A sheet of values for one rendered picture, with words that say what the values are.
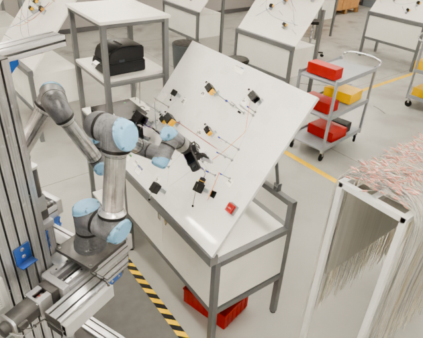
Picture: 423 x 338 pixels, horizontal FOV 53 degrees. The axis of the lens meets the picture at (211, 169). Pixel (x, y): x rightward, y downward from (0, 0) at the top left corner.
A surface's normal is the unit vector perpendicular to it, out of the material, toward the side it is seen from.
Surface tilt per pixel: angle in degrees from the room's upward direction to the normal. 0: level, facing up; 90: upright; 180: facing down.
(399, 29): 90
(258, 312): 0
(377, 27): 90
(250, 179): 52
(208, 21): 90
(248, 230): 0
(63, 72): 90
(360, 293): 0
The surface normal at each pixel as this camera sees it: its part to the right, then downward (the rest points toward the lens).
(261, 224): 0.04, -0.85
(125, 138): 0.87, 0.18
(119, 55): 0.61, 0.45
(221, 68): -0.61, -0.30
